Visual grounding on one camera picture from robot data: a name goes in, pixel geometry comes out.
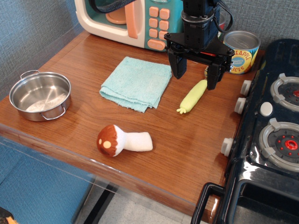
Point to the toy microwave teal cream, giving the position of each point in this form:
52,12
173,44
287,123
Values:
141,23

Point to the white stove knob top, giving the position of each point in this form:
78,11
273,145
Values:
245,87

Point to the black oven door handle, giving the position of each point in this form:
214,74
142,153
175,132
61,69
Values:
208,190

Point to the black toy stove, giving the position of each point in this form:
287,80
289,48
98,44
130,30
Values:
262,174

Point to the spoon with yellow handle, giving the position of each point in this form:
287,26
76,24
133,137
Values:
194,95

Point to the white round stove button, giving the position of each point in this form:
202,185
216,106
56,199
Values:
266,109

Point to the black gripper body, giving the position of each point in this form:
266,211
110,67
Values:
199,40

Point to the plush brown white mushroom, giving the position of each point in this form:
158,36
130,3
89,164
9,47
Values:
112,140

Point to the white stove knob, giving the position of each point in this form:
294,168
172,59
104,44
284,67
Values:
226,146
245,87
239,106

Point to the white stove knob middle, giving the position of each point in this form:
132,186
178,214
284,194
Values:
239,106

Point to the tomato sauce can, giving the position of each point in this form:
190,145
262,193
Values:
221,24

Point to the pineapple slices can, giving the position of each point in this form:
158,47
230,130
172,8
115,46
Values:
245,45

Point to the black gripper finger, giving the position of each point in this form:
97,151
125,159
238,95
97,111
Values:
178,64
215,73

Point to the light blue folded cloth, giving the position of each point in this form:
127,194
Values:
136,84

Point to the stainless steel pot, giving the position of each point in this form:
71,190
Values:
41,96

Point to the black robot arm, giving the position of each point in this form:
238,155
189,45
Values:
202,7

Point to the white stove knob bottom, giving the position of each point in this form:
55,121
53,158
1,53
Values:
226,146

